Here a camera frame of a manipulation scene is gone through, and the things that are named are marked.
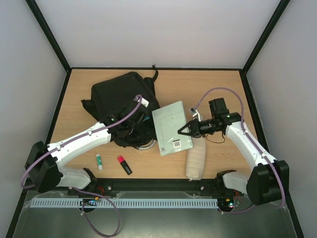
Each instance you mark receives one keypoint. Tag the grey hardcover book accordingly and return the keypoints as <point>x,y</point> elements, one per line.
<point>167,121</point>

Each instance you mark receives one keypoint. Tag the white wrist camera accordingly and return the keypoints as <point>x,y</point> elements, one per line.
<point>195,114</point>
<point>143,101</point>

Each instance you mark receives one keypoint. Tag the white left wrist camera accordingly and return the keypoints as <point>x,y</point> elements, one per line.
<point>143,101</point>

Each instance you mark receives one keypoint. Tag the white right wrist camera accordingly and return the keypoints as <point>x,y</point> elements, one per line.
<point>195,114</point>

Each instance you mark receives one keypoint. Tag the beige fabric pencil case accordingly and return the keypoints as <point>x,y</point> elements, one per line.
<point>195,162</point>

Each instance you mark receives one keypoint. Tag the green white glue stick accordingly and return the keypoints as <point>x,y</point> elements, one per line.
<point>99,162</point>

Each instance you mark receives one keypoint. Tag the black enclosure frame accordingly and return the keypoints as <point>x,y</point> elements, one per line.
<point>243,75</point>

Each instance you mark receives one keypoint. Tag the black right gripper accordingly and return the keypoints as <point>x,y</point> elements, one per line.
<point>195,128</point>

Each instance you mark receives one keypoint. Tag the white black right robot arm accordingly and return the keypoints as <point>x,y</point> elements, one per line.
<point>269,177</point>

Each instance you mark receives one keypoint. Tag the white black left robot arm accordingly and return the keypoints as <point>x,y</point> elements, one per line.
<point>45,167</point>

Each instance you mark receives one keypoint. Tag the pink black highlighter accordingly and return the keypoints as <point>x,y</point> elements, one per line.
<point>124,165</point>

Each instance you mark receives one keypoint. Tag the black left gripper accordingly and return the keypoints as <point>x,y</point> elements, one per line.
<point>139,124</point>

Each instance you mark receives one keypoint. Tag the black student backpack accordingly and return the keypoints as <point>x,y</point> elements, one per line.
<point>110,96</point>

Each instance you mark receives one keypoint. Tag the light blue cable duct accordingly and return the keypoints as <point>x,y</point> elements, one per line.
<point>123,203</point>

